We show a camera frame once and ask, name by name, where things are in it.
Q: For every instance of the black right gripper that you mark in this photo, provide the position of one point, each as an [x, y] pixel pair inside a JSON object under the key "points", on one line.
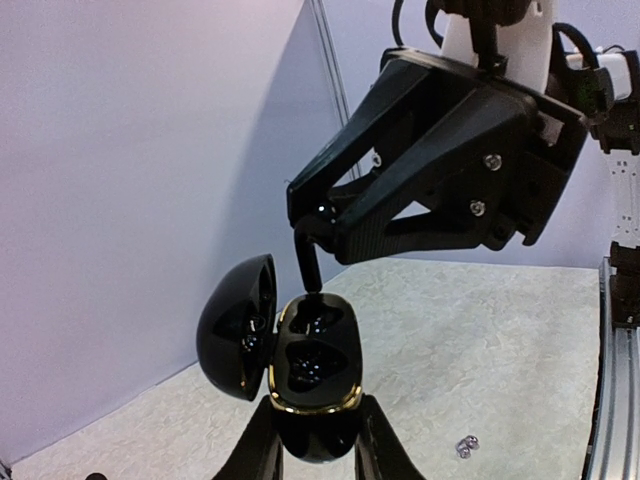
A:
{"points": [[472, 161]]}

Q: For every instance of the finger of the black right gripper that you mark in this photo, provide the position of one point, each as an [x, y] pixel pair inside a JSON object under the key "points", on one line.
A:
{"points": [[386, 101]]}

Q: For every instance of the glossy black earbud charging case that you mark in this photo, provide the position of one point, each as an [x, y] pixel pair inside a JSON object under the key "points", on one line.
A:
{"points": [[309, 354]]}

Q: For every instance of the aluminium left corner post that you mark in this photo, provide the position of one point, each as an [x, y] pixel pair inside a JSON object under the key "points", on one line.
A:
{"points": [[331, 61]]}

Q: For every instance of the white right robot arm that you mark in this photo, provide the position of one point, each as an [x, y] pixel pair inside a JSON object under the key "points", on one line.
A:
{"points": [[520, 42]]}

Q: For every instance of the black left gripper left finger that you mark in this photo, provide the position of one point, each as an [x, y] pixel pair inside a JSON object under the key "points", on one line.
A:
{"points": [[258, 454]]}

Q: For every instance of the silver earbud left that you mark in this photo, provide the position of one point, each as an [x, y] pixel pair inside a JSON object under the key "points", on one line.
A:
{"points": [[466, 446]]}

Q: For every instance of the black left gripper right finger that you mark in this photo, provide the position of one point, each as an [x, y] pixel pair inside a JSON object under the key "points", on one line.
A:
{"points": [[379, 453]]}

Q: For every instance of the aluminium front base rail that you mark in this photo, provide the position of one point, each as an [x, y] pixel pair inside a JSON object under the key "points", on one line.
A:
{"points": [[613, 448]]}

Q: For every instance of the black ring earbud left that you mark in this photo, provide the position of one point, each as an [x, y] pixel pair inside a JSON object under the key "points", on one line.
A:
{"points": [[96, 476]]}

